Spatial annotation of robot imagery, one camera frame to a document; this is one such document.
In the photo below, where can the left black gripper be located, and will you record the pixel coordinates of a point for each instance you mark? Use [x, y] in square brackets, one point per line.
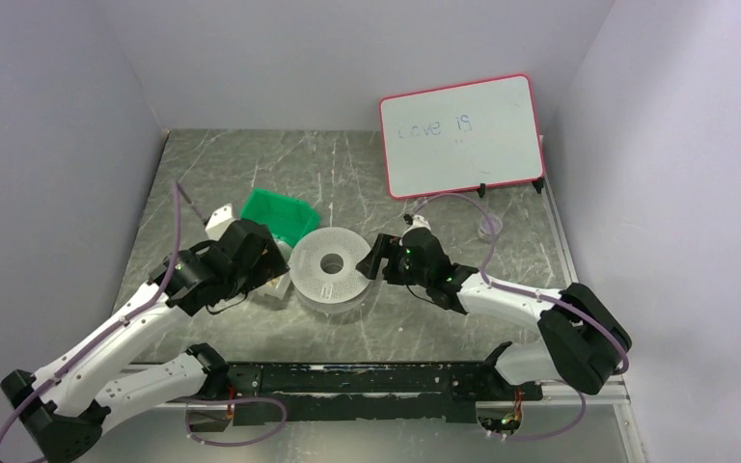
[259, 249]

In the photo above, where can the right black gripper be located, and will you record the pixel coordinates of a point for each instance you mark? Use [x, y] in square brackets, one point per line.
[386, 258]

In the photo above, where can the white filament spool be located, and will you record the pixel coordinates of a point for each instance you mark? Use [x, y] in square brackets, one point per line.
[322, 268]

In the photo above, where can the green plastic bin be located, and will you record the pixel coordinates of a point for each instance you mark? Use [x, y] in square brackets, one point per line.
[288, 219]

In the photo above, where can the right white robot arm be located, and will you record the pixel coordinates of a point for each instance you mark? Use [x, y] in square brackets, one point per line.
[580, 342]

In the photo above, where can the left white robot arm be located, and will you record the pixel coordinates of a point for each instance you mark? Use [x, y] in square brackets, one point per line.
[67, 405]

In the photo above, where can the red framed whiteboard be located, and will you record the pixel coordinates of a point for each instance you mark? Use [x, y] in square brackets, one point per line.
[462, 137]

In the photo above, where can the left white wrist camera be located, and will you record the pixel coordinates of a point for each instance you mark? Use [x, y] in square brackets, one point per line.
[219, 221]

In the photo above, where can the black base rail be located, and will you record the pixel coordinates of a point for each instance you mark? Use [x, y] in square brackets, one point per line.
[453, 391]

